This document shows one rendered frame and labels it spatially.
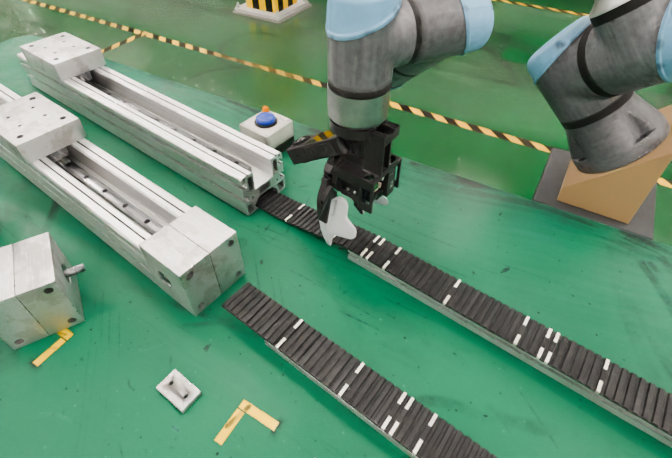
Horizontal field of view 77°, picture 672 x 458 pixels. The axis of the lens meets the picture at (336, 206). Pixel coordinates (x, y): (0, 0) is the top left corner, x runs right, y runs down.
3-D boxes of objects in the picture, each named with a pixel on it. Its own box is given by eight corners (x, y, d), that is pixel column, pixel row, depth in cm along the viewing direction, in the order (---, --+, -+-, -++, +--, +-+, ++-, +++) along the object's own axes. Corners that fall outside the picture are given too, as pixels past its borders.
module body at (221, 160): (285, 187, 82) (281, 151, 76) (247, 216, 76) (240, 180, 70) (69, 71, 117) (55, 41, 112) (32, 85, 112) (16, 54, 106)
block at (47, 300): (103, 313, 62) (75, 273, 55) (13, 350, 58) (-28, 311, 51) (92, 266, 68) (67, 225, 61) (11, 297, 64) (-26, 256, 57)
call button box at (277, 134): (295, 144, 93) (293, 118, 88) (263, 166, 87) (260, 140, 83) (268, 131, 96) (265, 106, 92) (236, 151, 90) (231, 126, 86)
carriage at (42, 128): (93, 148, 82) (78, 117, 77) (35, 177, 75) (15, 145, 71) (51, 121, 89) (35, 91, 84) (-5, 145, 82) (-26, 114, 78)
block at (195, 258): (257, 263, 68) (248, 222, 62) (195, 317, 61) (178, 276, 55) (219, 238, 72) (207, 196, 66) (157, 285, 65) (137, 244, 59)
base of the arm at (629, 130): (581, 143, 86) (555, 104, 84) (669, 108, 75) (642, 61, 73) (571, 184, 76) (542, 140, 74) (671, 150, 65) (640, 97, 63)
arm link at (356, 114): (314, 86, 50) (354, 62, 54) (315, 121, 53) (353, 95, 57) (367, 107, 46) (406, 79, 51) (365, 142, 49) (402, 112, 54)
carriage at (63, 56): (110, 75, 104) (100, 47, 99) (66, 92, 97) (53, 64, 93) (76, 57, 111) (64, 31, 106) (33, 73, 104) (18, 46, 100)
